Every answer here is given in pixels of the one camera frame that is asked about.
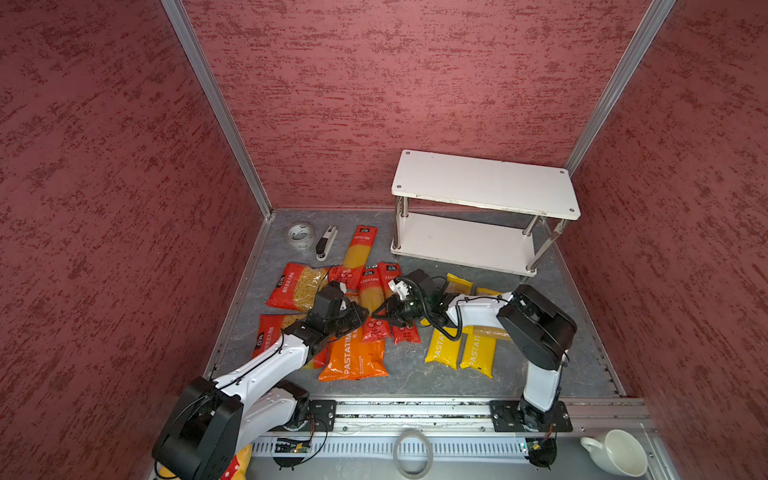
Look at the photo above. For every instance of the yellow spaghetti bag crosswise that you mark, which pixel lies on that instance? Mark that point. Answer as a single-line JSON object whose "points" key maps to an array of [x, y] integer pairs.
{"points": [[473, 315]]}

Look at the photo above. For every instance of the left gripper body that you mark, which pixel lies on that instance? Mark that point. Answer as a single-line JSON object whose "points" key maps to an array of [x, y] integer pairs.
{"points": [[346, 320]]}

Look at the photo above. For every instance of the red fusilli bag upper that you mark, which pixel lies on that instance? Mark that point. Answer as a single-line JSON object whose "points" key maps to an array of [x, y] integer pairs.
{"points": [[297, 287]]}

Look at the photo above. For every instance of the orange macaroni bag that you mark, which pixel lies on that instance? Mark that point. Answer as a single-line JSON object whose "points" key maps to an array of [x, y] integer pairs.
{"points": [[352, 358]]}

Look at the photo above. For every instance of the yellow spaghetti bag left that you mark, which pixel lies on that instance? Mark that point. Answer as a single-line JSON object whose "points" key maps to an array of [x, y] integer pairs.
{"points": [[441, 349]]}

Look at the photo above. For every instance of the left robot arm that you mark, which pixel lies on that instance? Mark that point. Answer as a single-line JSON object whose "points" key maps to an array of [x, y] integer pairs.
{"points": [[213, 420]]}

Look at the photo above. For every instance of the black white stapler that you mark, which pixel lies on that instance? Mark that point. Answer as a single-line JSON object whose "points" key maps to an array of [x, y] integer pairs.
{"points": [[325, 243]]}

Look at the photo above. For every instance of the white ceramic cup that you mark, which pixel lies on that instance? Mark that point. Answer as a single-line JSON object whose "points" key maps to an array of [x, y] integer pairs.
{"points": [[617, 452]]}

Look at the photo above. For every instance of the yellow spaghetti bag right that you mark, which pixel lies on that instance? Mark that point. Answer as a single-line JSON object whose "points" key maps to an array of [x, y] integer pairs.
{"points": [[480, 349]]}

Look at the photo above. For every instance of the red fusilli bag lower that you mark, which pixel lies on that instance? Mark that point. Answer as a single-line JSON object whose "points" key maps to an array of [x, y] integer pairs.
{"points": [[270, 329]]}

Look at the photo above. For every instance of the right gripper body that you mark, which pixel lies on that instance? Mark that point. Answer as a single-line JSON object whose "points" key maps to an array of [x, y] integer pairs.
{"points": [[412, 308]]}

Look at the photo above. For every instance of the yellow spaghetti bag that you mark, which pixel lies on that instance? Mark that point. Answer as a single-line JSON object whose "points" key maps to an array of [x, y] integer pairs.
{"points": [[441, 349], [480, 349]]}

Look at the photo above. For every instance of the yellow plush toy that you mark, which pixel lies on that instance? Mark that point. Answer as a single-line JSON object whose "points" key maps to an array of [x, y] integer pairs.
{"points": [[235, 471]]}

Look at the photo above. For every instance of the white two-tier shelf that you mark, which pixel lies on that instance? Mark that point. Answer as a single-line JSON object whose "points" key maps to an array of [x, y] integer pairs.
{"points": [[546, 194]]}

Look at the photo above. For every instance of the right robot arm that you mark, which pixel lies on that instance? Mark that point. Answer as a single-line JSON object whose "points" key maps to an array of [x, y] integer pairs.
{"points": [[542, 332]]}

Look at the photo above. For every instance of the red fusilli bag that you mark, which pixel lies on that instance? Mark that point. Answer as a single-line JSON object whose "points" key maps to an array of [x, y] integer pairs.
{"points": [[297, 287], [270, 329]]}

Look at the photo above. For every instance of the red spaghetti bag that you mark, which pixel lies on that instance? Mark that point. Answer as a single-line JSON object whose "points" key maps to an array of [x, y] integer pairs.
{"points": [[372, 297], [388, 272], [360, 247]]}

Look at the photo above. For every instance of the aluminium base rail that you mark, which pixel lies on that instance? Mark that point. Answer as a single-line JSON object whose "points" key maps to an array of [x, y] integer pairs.
{"points": [[447, 428]]}

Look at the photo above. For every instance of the clear packing tape roll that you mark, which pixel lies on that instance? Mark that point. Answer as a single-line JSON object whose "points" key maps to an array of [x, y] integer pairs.
{"points": [[301, 236]]}

